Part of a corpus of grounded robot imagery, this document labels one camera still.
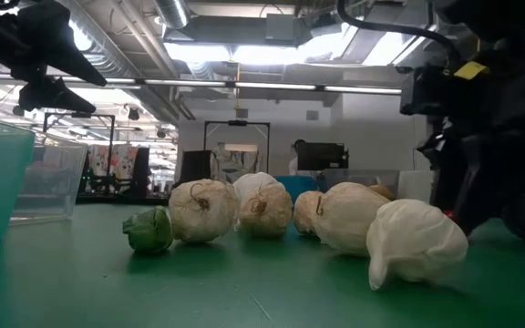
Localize plastic-covered robot station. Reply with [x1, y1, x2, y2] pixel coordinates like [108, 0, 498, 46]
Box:
[211, 142, 264, 182]

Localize person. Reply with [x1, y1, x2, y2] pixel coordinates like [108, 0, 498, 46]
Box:
[288, 138, 313, 178]

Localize small green vegetable piece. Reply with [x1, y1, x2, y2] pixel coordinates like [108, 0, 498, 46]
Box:
[122, 205, 175, 255]

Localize silver ribbed air duct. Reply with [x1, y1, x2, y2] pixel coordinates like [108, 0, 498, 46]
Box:
[55, 0, 186, 127]

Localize long ceiling light strip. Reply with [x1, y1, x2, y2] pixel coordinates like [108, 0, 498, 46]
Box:
[0, 71, 403, 96]

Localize black monitor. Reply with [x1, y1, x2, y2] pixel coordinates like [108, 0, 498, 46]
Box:
[295, 142, 350, 172]

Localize clear plastic bin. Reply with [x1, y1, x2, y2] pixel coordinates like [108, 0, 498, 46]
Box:
[9, 136, 89, 227]

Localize green table mat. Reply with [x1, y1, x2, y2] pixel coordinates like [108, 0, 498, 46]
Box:
[0, 200, 525, 328]

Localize black metal frame stand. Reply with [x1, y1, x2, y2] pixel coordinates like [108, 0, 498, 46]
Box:
[42, 112, 117, 197]

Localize large white garlic bulb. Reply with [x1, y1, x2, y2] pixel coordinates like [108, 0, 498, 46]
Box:
[233, 171, 287, 198]

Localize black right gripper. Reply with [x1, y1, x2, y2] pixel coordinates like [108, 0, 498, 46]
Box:
[419, 58, 525, 235]

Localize round silver duct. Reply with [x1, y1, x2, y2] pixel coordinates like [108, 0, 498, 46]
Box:
[152, 0, 191, 30]

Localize black gantry frame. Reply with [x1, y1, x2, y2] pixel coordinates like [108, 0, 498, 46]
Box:
[202, 119, 272, 177]

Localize colourful poster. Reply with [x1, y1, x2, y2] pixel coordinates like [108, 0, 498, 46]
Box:
[87, 144, 139, 192]

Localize black panel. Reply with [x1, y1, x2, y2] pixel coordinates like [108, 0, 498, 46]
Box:
[178, 149, 213, 184]

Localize grey ceiling box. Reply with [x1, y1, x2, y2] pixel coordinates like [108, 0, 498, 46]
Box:
[265, 13, 297, 43]

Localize black camera cable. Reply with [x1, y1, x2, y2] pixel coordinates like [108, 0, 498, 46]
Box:
[336, 0, 463, 69]

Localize grey translucent plastic bin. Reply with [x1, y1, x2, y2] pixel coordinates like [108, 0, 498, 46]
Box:
[317, 169, 401, 201]

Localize blue plastic bin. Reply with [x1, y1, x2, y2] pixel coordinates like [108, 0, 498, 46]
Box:
[273, 175, 322, 205]

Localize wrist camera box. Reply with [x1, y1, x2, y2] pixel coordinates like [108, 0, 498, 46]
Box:
[398, 67, 456, 116]

